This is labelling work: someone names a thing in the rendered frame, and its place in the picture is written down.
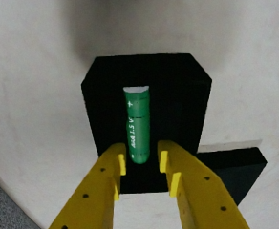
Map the green aaa battery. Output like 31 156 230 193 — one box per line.
123 87 150 164

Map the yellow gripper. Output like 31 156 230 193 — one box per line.
48 140 250 229

